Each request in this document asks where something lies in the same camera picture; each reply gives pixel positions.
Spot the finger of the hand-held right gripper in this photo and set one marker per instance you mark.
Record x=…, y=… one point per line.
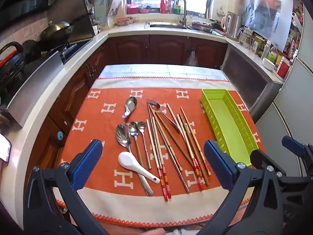
x=260, y=158
x=292, y=145

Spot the dark metal fork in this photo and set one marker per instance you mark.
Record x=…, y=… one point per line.
x=154, y=102

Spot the steel sink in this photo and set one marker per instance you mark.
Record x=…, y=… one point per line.
x=163, y=25

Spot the white plastic bottle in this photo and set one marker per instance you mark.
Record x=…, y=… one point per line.
x=267, y=50

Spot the black red-trimmed cooker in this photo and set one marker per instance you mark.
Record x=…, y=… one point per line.
x=12, y=63

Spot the metal faucet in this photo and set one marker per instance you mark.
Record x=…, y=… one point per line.
x=184, y=12

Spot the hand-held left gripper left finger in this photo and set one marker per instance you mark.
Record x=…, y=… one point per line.
x=89, y=161

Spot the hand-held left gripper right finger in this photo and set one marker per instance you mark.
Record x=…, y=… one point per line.
x=220, y=164

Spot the green label bottle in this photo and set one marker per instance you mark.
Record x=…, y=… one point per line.
x=177, y=9

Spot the black pot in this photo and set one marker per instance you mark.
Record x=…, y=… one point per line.
x=31, y=49

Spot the white plastic wrap roll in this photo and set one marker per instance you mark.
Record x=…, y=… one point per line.
x=297, y=19

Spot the green oil bottle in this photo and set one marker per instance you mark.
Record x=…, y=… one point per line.
x=273, y=55

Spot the black gas stove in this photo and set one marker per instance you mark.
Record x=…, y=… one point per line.
x=73, y=50

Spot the smartphone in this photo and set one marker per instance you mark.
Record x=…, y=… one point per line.
x=5, y=148

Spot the pale blue patterned table cover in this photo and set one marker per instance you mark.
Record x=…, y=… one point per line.
x=146, y=69

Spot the pile of dishes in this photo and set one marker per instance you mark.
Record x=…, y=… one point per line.
x=200, y=25

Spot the white kitchen countertop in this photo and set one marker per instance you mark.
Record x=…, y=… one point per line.
x=122, y=30

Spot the blue round cabinet lock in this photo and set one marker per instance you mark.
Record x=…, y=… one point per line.
x=60, y=135

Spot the white bowl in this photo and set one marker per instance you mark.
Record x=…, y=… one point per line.
x=268, y=64

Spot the low stainless steel splash guard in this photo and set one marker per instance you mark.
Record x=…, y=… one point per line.
x=36, y=85

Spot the orange patterned blanket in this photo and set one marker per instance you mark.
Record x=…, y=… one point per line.
x=102, y=127

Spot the glass jug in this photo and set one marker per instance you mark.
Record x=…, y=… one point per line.
x=246, y=38

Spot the white ceramic spoon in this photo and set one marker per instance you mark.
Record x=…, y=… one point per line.
x=128, y=160

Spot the wooden cutting board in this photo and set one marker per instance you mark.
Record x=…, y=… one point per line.
x=113, y=5

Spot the red bottle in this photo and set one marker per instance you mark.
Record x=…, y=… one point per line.
x=169, y=5
x=163, y=5

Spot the translucent plastic wall sheet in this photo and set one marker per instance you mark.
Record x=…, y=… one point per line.
x=264, y=12

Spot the steel electric kettle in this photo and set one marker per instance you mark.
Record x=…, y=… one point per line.
x=233, y=24

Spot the red canister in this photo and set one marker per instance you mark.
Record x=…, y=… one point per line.
x=284, y=67

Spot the grey refrigerator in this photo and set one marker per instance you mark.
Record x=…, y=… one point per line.
x=293, y=90

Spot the pile of chopsticks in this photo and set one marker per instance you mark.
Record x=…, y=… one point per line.
x=161, y=176

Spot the black range hood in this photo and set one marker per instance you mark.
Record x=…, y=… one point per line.
x=22, y=0

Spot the green plastic utensil tray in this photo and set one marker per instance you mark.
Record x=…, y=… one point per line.
x=227, y=117

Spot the small red bowl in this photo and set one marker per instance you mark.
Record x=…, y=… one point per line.
x=144, y=10

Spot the clear plastic bag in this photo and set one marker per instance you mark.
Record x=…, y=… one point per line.
x=192, y=60

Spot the large red bowl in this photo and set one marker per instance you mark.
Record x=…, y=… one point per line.
x=133, y=9

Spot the tall stainless steel splash guard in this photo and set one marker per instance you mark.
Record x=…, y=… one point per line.
x=80, y=12

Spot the large metal spoon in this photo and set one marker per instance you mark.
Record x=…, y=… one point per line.
x=122, y=134

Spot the white wall socket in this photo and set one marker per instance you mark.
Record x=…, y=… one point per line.
x=220, y=11

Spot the stainless steel cabinet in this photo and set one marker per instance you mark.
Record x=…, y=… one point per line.
x=247, y=73

